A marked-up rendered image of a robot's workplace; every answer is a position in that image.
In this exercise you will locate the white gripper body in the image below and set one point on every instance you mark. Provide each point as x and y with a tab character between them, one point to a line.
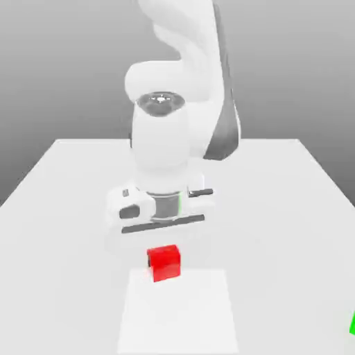
166	234

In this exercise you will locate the small red cube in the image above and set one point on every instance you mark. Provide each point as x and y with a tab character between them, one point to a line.
165	262

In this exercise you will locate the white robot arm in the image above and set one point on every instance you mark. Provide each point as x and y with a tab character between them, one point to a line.
160	144

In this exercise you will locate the small green cube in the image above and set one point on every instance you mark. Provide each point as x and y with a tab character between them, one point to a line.
352	324

